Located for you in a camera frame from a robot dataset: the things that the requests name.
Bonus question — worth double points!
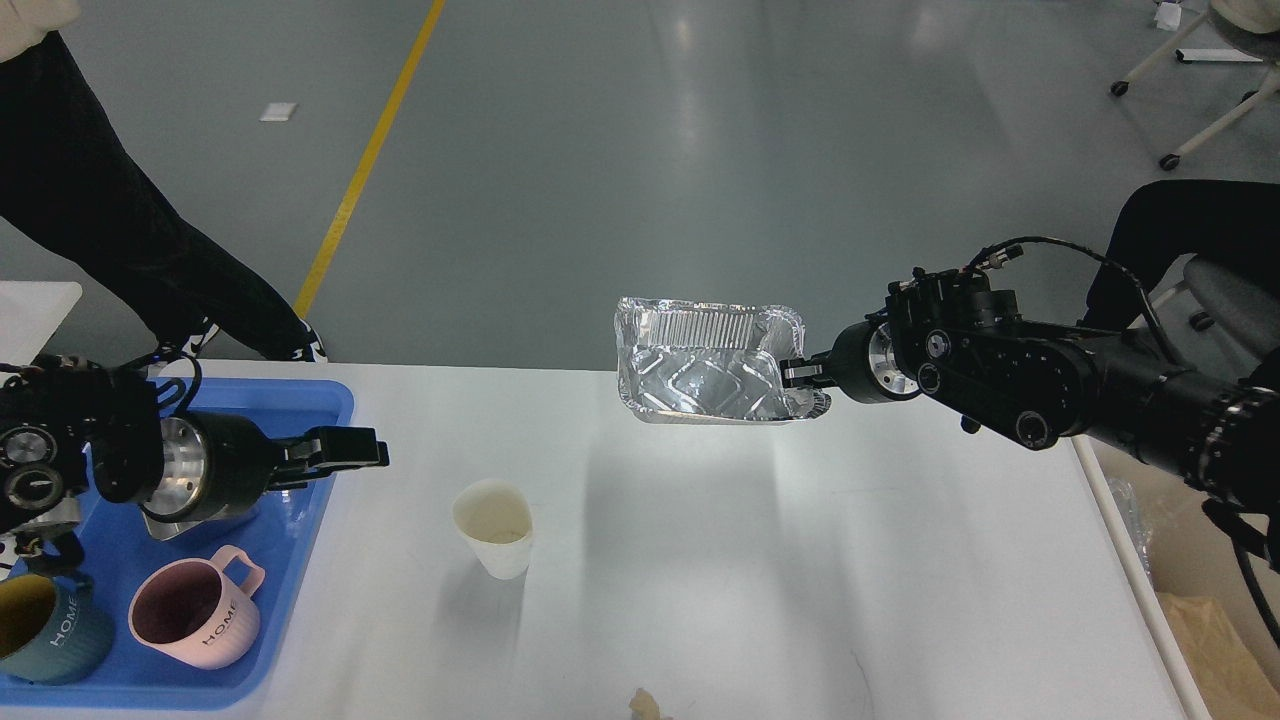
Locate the aluminium foil tray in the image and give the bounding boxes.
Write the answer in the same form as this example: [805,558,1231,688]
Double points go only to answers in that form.
[614,297,831,425]

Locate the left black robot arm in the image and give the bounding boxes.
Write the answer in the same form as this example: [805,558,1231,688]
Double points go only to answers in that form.
[1,354,390,577]

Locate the seated person black trousers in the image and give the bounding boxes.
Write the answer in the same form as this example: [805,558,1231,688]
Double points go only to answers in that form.
[1079,179,1279,392]

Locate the blue plastic tray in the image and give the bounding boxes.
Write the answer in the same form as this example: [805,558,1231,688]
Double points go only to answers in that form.
[1,378,355,719]

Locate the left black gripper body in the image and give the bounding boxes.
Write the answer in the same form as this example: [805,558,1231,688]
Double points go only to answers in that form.
[150,413,285,523]

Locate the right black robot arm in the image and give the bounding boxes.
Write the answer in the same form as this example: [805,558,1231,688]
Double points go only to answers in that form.
[780,238,1279,635]

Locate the teal ribbed mug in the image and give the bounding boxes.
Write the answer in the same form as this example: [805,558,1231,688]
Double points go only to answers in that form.
[1,571,115,685]

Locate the brown paper in bin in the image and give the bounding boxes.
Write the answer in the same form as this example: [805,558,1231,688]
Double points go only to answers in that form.
[1156,592,1279,719]

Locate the stainless steel rectangular container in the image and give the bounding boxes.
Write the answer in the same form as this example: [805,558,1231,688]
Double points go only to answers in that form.
[142,505,260,544]

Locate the white rolling chair base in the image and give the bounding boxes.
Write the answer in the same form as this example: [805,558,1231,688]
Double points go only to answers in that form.
[1108,1,1279,172]

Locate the white paper cup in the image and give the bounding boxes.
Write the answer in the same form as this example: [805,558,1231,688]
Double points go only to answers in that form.
[452,479,534,580]

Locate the pink ribbed mug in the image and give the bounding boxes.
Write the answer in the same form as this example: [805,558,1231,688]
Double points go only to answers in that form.
[127,544,268,670]

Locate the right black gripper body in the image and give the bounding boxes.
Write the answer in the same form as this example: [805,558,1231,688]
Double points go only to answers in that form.
[828,320,920,404]

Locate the white paper scrap on floor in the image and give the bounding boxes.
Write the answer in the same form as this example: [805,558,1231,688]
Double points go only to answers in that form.
[259,101,298,123]

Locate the standing person black trousers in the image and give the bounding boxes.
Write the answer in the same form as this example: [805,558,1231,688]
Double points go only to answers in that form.
[1,1,328,363]

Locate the white plastic bin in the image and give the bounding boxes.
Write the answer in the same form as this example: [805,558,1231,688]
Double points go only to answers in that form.
[1071,438,1277,719]

